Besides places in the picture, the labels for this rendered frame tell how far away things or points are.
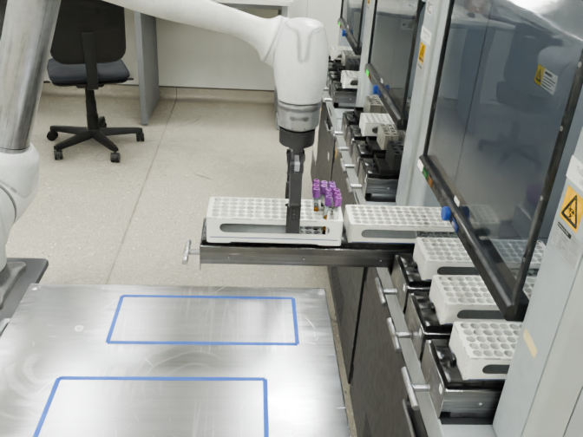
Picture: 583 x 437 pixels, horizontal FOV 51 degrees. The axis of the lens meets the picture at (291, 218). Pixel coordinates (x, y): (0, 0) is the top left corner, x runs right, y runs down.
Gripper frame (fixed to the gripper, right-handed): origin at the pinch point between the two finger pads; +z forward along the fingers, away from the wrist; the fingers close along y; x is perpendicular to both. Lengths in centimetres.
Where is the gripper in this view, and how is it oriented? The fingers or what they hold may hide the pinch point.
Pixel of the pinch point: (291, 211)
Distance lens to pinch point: 135.9
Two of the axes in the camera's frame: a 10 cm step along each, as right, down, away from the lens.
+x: 10.0, 0.3, 0.5
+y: 0.3, 4.8, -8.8
